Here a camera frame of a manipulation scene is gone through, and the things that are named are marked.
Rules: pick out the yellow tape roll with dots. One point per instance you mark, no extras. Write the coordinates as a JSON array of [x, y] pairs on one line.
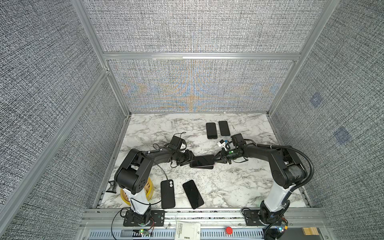
[[149, 190]]

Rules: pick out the wooden block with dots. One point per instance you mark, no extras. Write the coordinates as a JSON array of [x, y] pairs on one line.
[[312, 231]]

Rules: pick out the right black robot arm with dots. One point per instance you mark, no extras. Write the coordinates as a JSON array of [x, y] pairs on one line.
[[287, 171]]

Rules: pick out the aluminium frame rail front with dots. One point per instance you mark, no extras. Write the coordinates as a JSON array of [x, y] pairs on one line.
[[297, 218]]

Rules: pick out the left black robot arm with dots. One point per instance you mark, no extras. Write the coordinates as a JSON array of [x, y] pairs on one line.
[[133, 173]]

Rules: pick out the small black clip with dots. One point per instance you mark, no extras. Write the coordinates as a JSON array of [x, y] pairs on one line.
[[113, 187]]

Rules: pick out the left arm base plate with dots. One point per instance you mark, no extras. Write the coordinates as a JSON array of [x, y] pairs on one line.
[[156, 219]]

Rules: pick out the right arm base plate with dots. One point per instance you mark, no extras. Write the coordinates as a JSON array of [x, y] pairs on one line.
[[252, 217]]

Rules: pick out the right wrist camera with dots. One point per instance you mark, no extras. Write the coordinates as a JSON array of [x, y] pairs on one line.
[[236, 140]]

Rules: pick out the red emergency button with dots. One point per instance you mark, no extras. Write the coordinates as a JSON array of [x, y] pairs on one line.
[[229, 230]]

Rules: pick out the black case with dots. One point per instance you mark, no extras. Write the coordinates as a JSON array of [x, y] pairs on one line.
[[198, 165], [167, 194]]

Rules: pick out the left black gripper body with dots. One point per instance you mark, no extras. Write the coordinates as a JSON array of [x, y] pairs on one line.
[[183, 158]]

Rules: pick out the black phone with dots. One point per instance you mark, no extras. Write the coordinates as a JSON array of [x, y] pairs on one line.
[[211, 129], [205, 160], [193, 194]]

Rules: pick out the white paper label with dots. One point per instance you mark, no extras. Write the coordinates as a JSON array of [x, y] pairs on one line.
[[188, 231]]

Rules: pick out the black phone screen up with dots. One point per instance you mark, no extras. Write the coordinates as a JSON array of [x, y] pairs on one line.
[[224, 128]]

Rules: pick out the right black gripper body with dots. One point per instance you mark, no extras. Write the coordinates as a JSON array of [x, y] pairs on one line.
[[228, 156]]

